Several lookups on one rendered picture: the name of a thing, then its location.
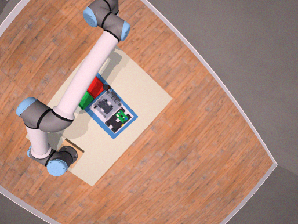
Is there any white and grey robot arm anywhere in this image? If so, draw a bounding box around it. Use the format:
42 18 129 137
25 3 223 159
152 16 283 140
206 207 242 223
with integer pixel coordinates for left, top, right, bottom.
16 0 130 176

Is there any red bin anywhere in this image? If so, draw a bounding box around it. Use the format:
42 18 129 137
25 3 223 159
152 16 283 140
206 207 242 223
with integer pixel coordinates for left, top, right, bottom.
87 76 104 99

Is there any green bin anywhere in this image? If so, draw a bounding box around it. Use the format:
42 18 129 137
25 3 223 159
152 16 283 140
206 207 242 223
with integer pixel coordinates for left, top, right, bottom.
79 91 94 110

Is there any green circuit board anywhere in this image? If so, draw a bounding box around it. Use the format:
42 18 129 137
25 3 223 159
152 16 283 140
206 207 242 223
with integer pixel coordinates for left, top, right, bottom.
116 110 129 123

